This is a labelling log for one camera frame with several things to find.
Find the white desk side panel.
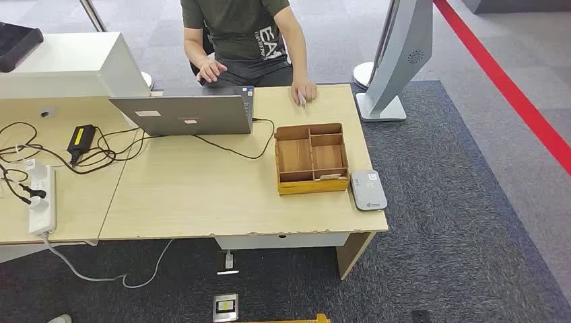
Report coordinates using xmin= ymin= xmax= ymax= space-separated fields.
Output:
xmin=0 ymin=240 xmax=99 ymax=264

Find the wooden organizer box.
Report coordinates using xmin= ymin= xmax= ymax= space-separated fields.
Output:
xmin=273 ymin=122 xmax=350 ymax=196

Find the white cabinet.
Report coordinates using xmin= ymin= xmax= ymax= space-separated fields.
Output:
xmin=0 ymin=31 xmax=153 ymax=100

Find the black laptop charging cable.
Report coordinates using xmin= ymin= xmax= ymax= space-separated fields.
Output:
xmin=96 ymin=117 xmax=276 ymax=160

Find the white power strip cable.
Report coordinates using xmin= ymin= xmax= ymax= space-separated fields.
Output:
xmin=42 ymin=231 xmax=175 ymax=290

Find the grey card reader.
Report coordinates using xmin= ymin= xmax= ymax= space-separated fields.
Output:
xmin=349 ymin=170 xmax=388 ymax=212

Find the silver floor socket plate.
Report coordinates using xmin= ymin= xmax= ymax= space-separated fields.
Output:
xmin=212 ymin=293 xmax=240 ymax=323

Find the grey kiosk stand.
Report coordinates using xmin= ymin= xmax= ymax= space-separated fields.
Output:
xmin=355 ymin=0 xmax=434 ymax=123

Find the white desk drawer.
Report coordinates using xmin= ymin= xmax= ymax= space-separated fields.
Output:
xmin=215 ymin=231 xmax=354 ymax=252

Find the person's left hand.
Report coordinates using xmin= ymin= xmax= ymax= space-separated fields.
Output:
xmin=290 ymin=79 xmax=318 ymax=107

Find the black tray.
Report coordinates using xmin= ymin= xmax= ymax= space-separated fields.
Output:
xmin=0 ymin=22 xmax=44 ymax=73

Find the black plug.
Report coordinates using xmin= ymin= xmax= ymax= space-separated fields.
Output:
xmin=18 ymin=182 xmax=48 ymax=206

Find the grey laptop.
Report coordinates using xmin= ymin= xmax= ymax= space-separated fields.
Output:
xmin=109 ymin=85 xmax=255 ymax=137

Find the red floor tape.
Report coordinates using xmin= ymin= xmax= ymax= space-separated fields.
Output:
xmin=432 ymin=0 xmax=571 ymax=177

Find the yellow floor tape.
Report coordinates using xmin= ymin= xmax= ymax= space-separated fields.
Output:
xmin=236 ymin=314 xmax=332 ymax=323

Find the black power adapter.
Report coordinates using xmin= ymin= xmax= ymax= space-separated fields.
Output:
xmin=67 ymin=124 xmax=97 ymax=157

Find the floor outlet with white plug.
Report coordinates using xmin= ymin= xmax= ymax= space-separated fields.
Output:
xmin=216 ymin=250 xmax=240 ymax=276

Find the person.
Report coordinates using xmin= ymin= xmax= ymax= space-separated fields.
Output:
xmin=180 ymin=0 xmax=318 ymax=108

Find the wooden desk leg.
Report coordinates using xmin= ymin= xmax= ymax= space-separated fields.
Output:
xmin=335 ymin=231 xmax=376 ymax=281

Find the chrome stanchion white base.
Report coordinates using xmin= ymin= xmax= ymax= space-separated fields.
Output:
xmin=80 ymin=0 xmax=155 ymax=90
xmin=352 ymin=0 xmax=400 ymax=90

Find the white power strip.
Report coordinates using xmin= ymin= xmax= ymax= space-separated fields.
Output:
xmin=27 ymin=159 xmax=57 ymax=236

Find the black power cable tangle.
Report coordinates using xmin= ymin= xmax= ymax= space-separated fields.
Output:
xmin=0 ymin=121 xmax=148 ymax=206

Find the person's right hand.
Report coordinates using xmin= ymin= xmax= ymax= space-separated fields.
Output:
xmin=196 ymin=59 xmax=228 ymax=85

